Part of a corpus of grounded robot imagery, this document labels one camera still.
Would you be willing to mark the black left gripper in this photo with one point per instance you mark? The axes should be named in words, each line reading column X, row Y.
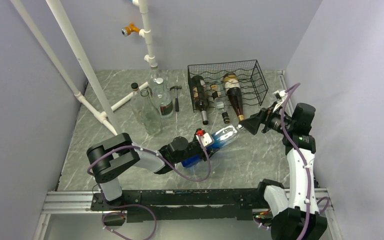
column 210, row 151

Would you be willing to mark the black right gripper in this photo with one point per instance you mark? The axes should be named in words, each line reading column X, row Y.
column 252, row 123

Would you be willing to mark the blue square glass bottle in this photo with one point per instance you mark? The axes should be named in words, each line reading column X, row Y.
column 223, row 137

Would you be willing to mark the clear bottle black gold cap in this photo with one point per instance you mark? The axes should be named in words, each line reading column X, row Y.
column 220, row 100

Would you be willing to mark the clear bottle black gold label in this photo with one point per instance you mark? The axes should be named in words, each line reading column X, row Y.
column 150, row 116

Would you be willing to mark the clear glass bottle silver cap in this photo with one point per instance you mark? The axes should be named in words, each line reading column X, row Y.
column 162, row 98

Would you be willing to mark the clear bottle red black label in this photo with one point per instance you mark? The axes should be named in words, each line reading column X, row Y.
column 136, row 102

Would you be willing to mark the clear round glass bottle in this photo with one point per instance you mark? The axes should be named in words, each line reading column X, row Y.
column 154, row 75

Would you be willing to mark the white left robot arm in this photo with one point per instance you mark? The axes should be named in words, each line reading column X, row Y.
column 112, row 157

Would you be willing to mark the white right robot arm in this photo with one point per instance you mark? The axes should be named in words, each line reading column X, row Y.
column 295, row 214

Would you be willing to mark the brown bottle gold foil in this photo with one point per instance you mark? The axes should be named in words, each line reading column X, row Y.
column 234, row 94

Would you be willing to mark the dark green wine bottle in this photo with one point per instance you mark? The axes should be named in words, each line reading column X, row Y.
column 200, row 98

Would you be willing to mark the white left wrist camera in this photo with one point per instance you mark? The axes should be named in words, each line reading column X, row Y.
column 205, row 138

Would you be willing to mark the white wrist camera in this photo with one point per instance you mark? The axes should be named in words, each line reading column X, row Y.
column 205, row 138
column 281, row 97

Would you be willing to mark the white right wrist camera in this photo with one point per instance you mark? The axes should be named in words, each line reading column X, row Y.
column 281, row 97

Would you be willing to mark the small black handled hammer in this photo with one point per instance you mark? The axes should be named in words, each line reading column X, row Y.
column 176, row 100

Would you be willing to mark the white pvc pipe frame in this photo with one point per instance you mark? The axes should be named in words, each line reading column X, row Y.
column 107, row 117

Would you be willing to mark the aluminium extrusion rail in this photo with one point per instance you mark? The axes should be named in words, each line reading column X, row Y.
column 64, row 202

